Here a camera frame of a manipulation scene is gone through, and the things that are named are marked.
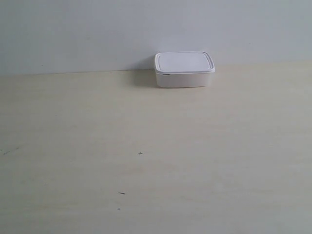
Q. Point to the white lidded plastic container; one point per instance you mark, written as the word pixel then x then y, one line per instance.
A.
pixel 183 69

